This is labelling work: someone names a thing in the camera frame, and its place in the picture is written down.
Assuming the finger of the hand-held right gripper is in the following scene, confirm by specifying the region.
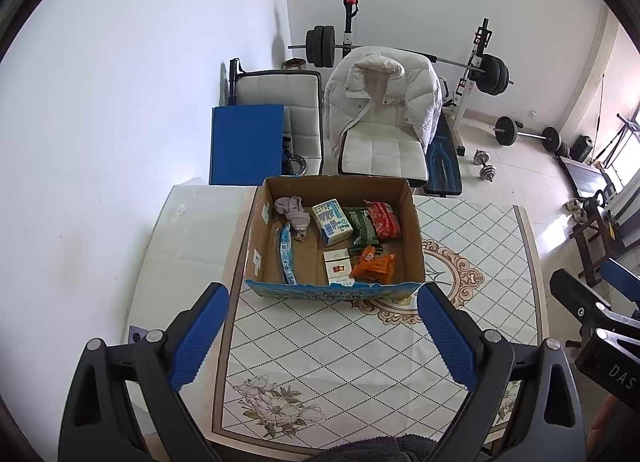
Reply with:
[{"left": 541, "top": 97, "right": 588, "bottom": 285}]
[
  {"left": 550, "top": 269, "right": 640, "bottom": 338},
  {"left": 600, "top": 259, "right": 640, "bottom": 303}
]

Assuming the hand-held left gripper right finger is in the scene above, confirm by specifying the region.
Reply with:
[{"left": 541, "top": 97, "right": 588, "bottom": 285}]
[{"left": 416, "top": 282, "right": 588, "bottom": 462}]

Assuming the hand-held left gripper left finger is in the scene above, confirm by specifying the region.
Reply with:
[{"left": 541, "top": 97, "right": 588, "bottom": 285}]
[{"left": 57, "top": 282, "right": 231, "bottom": 462}]

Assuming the cardboard box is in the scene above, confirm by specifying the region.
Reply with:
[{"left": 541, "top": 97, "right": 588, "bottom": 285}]
[{"left": 243, "top": 174, "right": 427, "bottom": 303}]

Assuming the orange snack packet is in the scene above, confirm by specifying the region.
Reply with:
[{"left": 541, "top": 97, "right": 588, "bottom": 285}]
[{"left": 349, "top": 244, "right": 397, "bottom": 283}]

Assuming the long blue white packet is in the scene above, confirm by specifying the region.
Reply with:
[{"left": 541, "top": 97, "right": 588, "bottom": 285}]
[{"left": 276, "top": 222, "right": 298, "bottom": 285}]

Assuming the white red cigarette box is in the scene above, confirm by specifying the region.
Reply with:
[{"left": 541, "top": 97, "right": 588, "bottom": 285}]
[{"left": 323, "top": 249, "right": 356, "bottom": 288}]

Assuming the red soft packet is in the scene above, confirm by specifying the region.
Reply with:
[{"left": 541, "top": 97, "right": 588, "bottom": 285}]
[{"left": 363, "top": 199, "right": 402, "bottom": 240}]

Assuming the green soft packet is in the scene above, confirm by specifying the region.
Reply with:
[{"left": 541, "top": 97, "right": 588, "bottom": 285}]
[{"left": 342, "top": 207, "right": 378, "bottom": 248}]

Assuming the grey sock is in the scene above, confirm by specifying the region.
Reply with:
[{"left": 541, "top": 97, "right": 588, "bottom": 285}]
[{"left": 273, "top": 196, "right": 312, "bottom": 243}]

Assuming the cream blue small box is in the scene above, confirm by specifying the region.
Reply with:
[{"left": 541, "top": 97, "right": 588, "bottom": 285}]
[{"left": 311, "top": 198, "right": 354, "bottom": 246}]

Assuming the person's right hand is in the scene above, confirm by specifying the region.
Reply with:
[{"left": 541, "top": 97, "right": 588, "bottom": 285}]
[{"left": 587, "top": 396, "right": 632, "bottom": 462}]

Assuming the dark wooden stand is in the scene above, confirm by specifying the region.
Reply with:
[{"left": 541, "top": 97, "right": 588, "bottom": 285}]
[{"left": 570, "top": 192, "right": 640, "bottom": 288}]

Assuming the black treadmill deck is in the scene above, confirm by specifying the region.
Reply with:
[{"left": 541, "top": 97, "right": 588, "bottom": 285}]
[{"left": 559, "top": 156, "right": 616, "bottom": 198}]

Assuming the grey fleece clothing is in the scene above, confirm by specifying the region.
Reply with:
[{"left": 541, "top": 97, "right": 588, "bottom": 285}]
[{"left": 310, "top": 434, "right": 441, "bottom": 462}]

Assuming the black bin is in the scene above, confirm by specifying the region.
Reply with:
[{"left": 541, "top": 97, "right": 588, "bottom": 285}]
[{"left": 570, "top": 133, "right": 595, "bottom": 163}]

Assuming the chrome dumbbell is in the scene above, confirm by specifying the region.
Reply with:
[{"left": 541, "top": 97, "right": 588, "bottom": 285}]
[{"left": 472, "top": 149, "right": 494, "bottom": 182}]

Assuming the blue black weight bench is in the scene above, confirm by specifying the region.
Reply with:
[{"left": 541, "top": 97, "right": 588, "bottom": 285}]
[{"left": 422, "top": 114, "right": 463, "bottom": 198}]

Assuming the short barbell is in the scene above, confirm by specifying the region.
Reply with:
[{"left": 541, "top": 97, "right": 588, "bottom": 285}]
[{"left": 493, "top": 116, "right": 561, "bottom": 152}]

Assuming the blue board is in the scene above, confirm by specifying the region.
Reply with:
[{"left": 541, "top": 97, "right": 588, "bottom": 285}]
[{"left": 209, "top": 105, "right": 286, "bottom": 186}]

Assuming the white barbell rack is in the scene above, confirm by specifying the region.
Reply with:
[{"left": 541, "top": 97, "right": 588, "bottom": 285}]
[{"left": 342, "top": 0, "right": 493, "bottom": 155}]

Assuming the white puffer jacket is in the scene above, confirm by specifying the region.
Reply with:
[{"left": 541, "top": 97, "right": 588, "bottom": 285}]
[{"left": 322, "top": 46, "right": 444, "bottom": 155}]

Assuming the long barbell with plates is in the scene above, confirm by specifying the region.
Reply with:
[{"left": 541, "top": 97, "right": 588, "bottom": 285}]
[{"left": 288, "top": 24, "right": 513, "bottom": 95}]

